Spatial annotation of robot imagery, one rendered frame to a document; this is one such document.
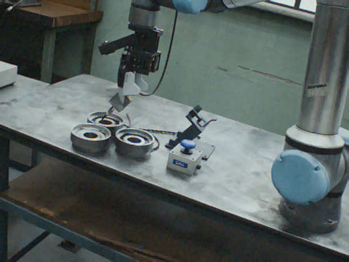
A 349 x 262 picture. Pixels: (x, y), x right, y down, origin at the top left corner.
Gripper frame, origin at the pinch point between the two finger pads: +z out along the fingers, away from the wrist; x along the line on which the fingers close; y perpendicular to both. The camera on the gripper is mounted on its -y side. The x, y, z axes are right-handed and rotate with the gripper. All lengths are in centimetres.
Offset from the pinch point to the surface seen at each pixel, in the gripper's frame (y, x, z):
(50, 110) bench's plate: -25.5, 5.3, 13.0
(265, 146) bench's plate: 39, 30, 13
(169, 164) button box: 17.6, -5.4, 11.9
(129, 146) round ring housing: 6.7, -7.0, 9.9
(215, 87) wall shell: -6, 160, 36
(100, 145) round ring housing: -0.2, -10.1, 10.7
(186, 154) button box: 21.0, -3.6, 8.6
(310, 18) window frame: 40, 149, -21
